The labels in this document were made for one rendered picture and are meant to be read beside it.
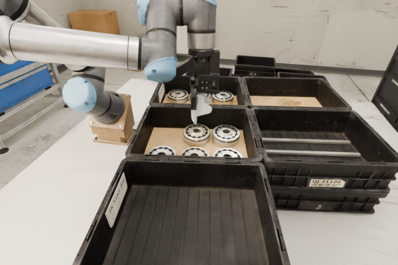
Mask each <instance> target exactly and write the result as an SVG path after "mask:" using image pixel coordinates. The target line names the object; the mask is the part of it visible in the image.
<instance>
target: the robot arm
mask: <svg viewBox="0 0 398 265"><path fill-rule="evenodd" d="M216 7H217V0H137V14H138V18H139V22H140V23H141V25H143V26H146V38H139V37H131V36H125V35H116V34H106V33H97V32H92V31H82V30H73V29H67V28H63V27H62V26H61V25H60V24H59V23H57V22H56V21H55V20H54V19H53V18H52V17H50V16H49V15H48V14H47V13H45V12H44V11H43V10H42V9H41V8H39V7H38V6H37V5H36V4H35V3H34V2H32V1H31V0H0V63H2V64H13V63H15V62H16V61H17V60H25V61H32V62H46V63H60V64H65V66H66V67H67V68H68V69H70V70H72V78H71V79H69V80H68V81H67V84H65V85H64V87H63V92H62V94H63V100H64V102H65V103H66V105H67V106H68V107H70V108H72V109H74V110H76V111H78V112H81V113H85V114H88V115H92V116H93V118H94V119H95V120H96V121H98V122H100V123H102V124H113V123H115V122H117V121H118V120H119V119H120V118H121V117H122V115H123V114H124V110H125V103H124V99H123V97H122V96H121V95H120V94H118V93H117V92H114V91H105V90H104V85H105V69H106V67H108V68H116V69H129V70H143V71H144V73H145V77H146V79H148V80H151V81H155V82H162V83H163V84H164V85H165V84H169V83H171V82H173V81H174V80H175V79H176V78H178V77H180V76H182V75H183V74H185V73H187V72H189V71H190V72H189V74H190V92H191V119H192V121H193V122H194V124H195V125H197V116H200V115H205V114H209V113H211V111H212V107H211V106H210V105H209V104H211V99H210V98H208V97H206V96H205V93H215V94H219V77H220V75H219V69H220V50H214V48H215V43H216ZM184 25H186V26H187V47H188V48H189V49H188V55H190V56H192V57H190V58H189V59H186V60H185V61H183V62H181V63H180V64H178V65H176V63H177V58H176V34H177V26H184ZM196 56H197V57H196ZM203 57H204V58H205V60H203ZM198 93H199V94H198Z"/></svg>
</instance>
